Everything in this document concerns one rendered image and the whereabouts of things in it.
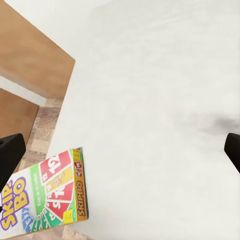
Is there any board game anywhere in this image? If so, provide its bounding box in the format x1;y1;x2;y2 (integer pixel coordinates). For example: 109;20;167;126
0;148;87;240

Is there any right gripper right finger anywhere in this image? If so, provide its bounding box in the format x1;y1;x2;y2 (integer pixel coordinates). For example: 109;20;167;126
224;133;240;173

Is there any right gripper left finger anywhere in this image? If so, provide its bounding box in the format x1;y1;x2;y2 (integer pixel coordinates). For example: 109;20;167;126
0;133;26;193

